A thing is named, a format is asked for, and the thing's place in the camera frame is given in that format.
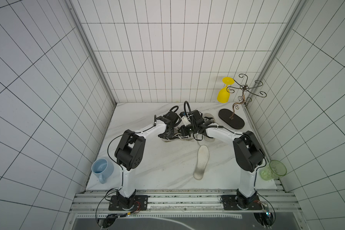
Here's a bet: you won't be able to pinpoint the black white sneaker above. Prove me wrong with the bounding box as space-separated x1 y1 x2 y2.
161 127 194 142
203 113 216 142

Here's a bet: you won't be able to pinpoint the white insole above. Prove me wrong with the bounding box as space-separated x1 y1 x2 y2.
193 145 209 180

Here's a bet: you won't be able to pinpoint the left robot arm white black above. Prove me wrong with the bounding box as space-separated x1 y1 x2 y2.
115 110 181 202

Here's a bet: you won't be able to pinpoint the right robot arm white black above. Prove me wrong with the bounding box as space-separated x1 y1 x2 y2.
180 110 265 206

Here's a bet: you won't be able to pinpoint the yellow plastic wine glass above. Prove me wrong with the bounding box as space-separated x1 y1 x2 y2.
217 77 235 104

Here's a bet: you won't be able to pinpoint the light blue mug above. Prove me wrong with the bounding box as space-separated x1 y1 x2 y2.
92 158 114 184

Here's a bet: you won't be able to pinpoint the green plastic cup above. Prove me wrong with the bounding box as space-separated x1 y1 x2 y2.
260 160 287 181

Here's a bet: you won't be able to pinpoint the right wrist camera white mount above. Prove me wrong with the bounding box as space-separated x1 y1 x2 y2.
181 115 191 126

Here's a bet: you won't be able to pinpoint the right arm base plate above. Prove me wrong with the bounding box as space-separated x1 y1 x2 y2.
220 194 263 211

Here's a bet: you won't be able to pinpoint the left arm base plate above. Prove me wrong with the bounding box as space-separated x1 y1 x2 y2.
108 195 149 212

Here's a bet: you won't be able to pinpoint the aluminium rail frame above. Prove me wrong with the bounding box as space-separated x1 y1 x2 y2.
64 189 309 230

